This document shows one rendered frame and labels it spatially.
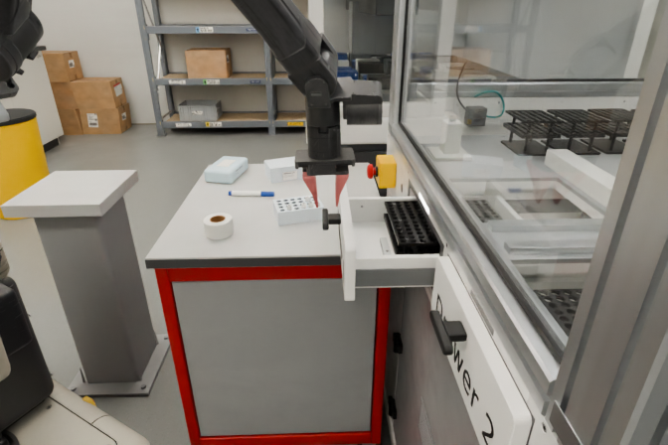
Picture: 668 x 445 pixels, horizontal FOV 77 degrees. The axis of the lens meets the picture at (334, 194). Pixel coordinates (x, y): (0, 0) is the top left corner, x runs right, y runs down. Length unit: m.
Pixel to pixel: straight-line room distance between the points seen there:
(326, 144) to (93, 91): 4.58
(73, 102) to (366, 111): 4.76
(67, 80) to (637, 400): 5.18
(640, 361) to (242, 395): 1.11
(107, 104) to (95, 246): 3.72
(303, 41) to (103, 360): 1.46
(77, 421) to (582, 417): 1.25
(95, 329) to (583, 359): 1.55
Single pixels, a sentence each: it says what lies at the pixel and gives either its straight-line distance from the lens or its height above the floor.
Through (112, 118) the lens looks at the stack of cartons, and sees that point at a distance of 5.18.
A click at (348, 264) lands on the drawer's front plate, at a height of 0.90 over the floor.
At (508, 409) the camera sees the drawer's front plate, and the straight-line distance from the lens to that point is 0.50.
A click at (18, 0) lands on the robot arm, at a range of 0.74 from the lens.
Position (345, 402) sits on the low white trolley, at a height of 0.26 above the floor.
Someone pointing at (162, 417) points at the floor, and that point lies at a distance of 1.73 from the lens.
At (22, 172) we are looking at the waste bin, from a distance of 3.33.
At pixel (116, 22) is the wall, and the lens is 5.39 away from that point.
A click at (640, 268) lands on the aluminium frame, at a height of 1.14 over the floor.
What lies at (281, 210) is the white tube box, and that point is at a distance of 1.12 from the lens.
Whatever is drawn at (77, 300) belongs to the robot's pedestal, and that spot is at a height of 0.39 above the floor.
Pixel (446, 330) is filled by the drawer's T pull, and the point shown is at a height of 0.91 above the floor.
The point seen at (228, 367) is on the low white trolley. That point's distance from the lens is 1.25.
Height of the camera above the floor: 1.29
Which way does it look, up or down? 24 degrees down
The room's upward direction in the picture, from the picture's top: straight up
